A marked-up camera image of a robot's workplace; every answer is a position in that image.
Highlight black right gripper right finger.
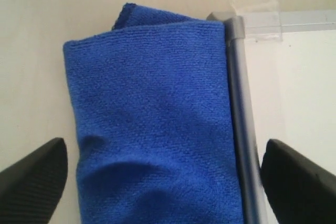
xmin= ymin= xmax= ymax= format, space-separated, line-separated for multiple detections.
xmin=260 ymin=139 xmax=335 ymax=223

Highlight white board with aluminium frame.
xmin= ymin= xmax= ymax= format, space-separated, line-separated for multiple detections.
xmin=208 ymin=10 xmax=335 ymax=223

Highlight blue cloth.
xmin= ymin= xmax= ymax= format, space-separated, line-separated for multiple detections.
xmin=63 ymin=4 xmax=244 ymax=223

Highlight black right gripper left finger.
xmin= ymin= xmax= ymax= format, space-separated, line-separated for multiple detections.
xmin=1 ymin=137 xmax=68 ymax=223

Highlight clear tape piece on corner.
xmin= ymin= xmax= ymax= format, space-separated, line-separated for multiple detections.
xmin=230 ymin=0 xmax=282 ymax=41

